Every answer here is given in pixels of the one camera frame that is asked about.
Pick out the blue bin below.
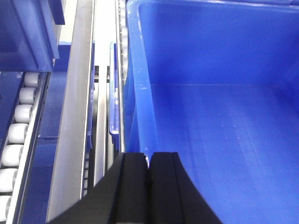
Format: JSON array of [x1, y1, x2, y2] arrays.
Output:
[[0, 0, 66, 72], [123, 0, 299, 224]]

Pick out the white roller track left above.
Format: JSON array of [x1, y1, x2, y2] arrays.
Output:
[[0, 72, 50, 224]]

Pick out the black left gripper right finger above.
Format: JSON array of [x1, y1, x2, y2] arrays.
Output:
[[148, 153, 221, 224]]

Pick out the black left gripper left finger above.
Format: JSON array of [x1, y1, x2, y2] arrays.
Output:
[[50, 153, 148, 224]]

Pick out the steel divider rail left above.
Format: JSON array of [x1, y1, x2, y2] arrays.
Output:
[[46, 0, 95, 223]]

